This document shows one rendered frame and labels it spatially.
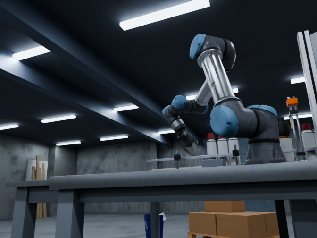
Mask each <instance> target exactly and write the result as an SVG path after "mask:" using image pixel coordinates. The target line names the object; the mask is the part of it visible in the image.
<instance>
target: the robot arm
mask: <svg viewBox="0 0 317 238"><path fill-rule="evenodd" d="M190 57H191V59H193V60H197V63H198V65H199V66H200V67H201V68H203V70H204V73H205V76H206V80H205V82H204V83H203V85H202V87H201V89H200V90H199V92H198V94H197V96H196V97H195V99H194V101H191V100H187V99H186V98H185V97H184V96H182V95H177V96H176V97H175V98H174V99H173V100H172V103H171V105H168V106H166V107H165V108H164V109H163V111H162V113H163V115H164V117H165V118H166V120H167V121H168V123H169V124H170V126H171V127H172V128H171V129H173V130H174V131H175V133H176V134H177V139H178V140H179V141H180V142H181V146H182V148H183V149H184V150H185V151H186V152H187V153H188V154H190V155H191V156H200V150H199V147H198V142H197V140H196V139H195V138H194V136H193V135H192V134H190V133H187V132H186V130H185V129H186V126H185V124H184V123H183V121H182V120H181V118H180V117H179V115H180V113H181V112H184V113H195V114H205V113H206V112H207V111H208V101H209V100H210V98H211V97H212V98H213V101H214V104H215V105H214V107H213V110H212V111H211V114H210V118H211V120H210V125H211V128H212V130H213V131H214V133H215V134H217V135H218V136H222V137H226V138H247V139H248V150H247V154H246V158H245V164H265V163H281V162H287V160H286V158H285V155H284V153H283V151H282V149H281V147H280V139H279V129H278V117H277V113H276V110H275V109H274V108H273V107H271V106H267V105H252V106H249V107H247V108H244V106H243V104H242V102H241V100H240V99H239V98H237V97H235V95H234V92H233V90H232V87H231V84H230V82H229V79H228V77H227V74H226V73H227V72H229V71H230V70H231V68H232V67H233V65H234V62H235V58H236V52H235V47H234V45H233V44H232V43H231V42H230V41H229V40H227V39H223V38H218V37H213V36H209V35H205V34H198V35H196V36H195V37H194V39H193V41H192V44H191V47H190ZM191 146H192V148H194V150H195V152H196V154H197V155H196V154H195V152H193V151H192V148H191Z"/></svg>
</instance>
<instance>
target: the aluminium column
mask: <svg viewBox="0 0 317 238"><path fill-rule="evenodd" d="M297 41H298V47H299V51H300V58H301V63H302V68H303V73H304V78H305V83H306V88H307V93H308V98H309V104H310V109H311V115H312V119H313V124H314V130H315V134H316V140H317V69H316V65H315V60H314V56H313V51H312V46H311V42H310V37H309V31H308V30H303V31H299V32H297Z"/></svg>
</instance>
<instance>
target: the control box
mask: <svg viewBox="0 0 317 238"><path fill-rule="evenodd" d="M309 37H310V42H311V46H312V51H313V56H314V60H315V65H316V69H317V32H315V33H313V34H311V35H309Z"/></svg>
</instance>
